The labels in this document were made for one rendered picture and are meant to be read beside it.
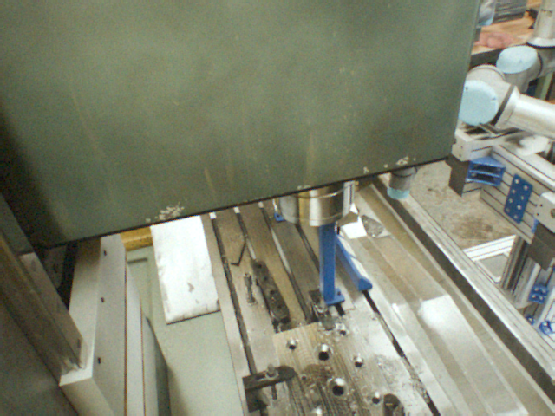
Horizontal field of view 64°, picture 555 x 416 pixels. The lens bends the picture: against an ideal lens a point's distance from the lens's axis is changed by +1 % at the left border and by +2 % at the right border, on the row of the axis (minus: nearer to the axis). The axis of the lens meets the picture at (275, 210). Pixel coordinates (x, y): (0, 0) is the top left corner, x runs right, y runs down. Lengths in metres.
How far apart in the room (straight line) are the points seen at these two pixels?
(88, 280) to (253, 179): 0.38
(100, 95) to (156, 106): 0.07
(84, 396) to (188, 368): 0.92
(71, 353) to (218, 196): 0.30
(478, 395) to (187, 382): 0.91
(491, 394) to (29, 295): 1.28
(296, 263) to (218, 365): 0.45
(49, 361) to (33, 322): 0.08
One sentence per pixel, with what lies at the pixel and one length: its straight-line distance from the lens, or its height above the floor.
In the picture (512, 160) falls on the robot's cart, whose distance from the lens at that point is 1.84.
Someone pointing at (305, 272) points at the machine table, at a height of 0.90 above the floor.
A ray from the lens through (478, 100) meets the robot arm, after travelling 1.35.
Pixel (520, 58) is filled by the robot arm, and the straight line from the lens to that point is 1.83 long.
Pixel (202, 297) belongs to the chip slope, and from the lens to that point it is 1.81.
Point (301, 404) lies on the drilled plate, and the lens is 1.13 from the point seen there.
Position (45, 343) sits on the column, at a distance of 0.71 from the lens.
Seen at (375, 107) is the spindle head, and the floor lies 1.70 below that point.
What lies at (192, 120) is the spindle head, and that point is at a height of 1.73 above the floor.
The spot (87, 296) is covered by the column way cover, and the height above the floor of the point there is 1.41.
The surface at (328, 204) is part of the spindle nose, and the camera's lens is 0.79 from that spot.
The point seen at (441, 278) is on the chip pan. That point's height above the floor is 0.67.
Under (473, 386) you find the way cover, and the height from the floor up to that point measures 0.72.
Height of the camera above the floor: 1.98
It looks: 38 degrees down
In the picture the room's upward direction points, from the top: 5 degrees counter-clockwise
